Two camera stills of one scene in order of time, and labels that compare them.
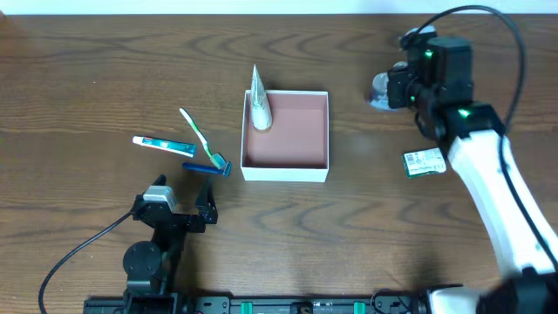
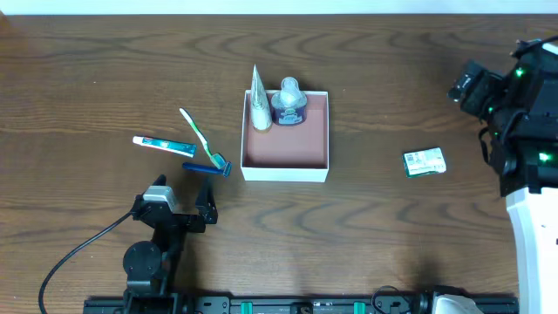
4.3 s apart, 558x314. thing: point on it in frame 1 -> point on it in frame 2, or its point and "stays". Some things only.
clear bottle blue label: [379, 99] -> [289, 104]
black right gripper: [397, 87] -> [472, 93]
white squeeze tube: [261, 112] stays
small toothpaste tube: [186, 149] stays
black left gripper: [184, 219] stays
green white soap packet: [424, 162] stays
